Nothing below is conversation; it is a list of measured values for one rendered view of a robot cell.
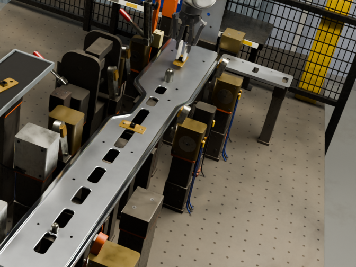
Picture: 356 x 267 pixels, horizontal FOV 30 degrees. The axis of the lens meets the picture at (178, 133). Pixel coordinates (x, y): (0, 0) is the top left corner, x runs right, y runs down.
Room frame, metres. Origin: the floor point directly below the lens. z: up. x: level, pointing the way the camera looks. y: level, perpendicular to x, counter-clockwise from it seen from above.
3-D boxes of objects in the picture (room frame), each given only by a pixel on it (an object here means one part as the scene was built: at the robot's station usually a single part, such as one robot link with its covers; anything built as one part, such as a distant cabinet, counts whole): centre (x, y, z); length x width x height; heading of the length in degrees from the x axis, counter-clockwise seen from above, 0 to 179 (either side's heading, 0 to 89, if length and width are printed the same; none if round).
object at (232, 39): (2.43, -0.13, 0.88); 0.08 x 0.08 x 0.36; 78
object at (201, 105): (1.95, -0.09, 0.84); 0.10 x 0.05 x 0.29; 78
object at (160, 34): (2.29, 0.16, 0.88); 0.04 x 0.04 x 0.37; 78
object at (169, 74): (2.06, 0.08, 1.02); 0.03 x 0.03 x 0.07
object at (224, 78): (2.08, -0.15, 0.87); 0.12 x 0.07 x 0.35; 78
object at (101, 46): (1.87, 0.33, 0.95); 0.18 x 0.13 x 0.49; 168
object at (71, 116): (1.60, 0.35, 0.89); 0.12 x 0.08 x 0.38; 78
